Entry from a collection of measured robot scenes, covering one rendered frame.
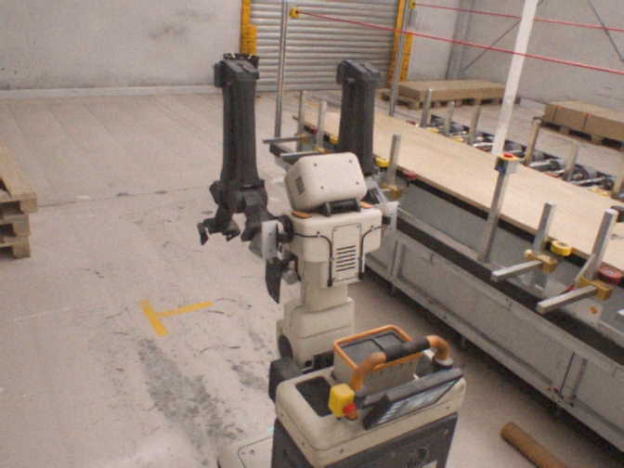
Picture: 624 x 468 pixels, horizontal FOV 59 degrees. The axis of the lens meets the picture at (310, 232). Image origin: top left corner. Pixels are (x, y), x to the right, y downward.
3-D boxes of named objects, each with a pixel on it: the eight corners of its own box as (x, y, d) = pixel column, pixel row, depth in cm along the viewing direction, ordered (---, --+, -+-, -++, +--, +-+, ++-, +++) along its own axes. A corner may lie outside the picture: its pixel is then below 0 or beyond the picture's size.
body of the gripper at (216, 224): (202, 222, 191) (207, 207, 186) (229, 218, 196) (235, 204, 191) (209, 236, 187) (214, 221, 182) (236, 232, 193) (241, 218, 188)
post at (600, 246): (578, 319, 227) (614, 212, 207) (569, 316, 230) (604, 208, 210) (582, 318, 229) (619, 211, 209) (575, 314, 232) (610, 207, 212)
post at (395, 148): (384, 214, 323) (396, 134, 303) (381, 213, 326) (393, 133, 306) (389, 214, 325) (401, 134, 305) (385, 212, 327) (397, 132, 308)
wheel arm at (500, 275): (495, 284, 223) (498, 275, 221) (488, 279, 225) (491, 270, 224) (562, 264, 245) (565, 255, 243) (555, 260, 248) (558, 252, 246)
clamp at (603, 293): (603, 301, 216) (606, 290, 214) (572, 285, 226) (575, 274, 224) (610, 298, 219) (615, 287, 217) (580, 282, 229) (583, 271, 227)
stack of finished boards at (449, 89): (511, 96, 1058) (513, 86, 1051) (419, 101, 929) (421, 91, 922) (479, 87, 1115) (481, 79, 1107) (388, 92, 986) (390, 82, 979)
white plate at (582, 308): (595, 329, 220) (603, 306, 216) (540, 296, 240) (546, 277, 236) (596, 328, 220) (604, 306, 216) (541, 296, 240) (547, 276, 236)
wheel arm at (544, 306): (541, 316, 202) (545, 306, 200) (534, 311, 204) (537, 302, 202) (610, 291, 224) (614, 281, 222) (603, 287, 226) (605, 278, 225)
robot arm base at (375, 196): (371, 209, 178) (401, 204, 184) (362, 188, 181) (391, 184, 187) (359, 222, 185) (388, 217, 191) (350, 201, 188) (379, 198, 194)
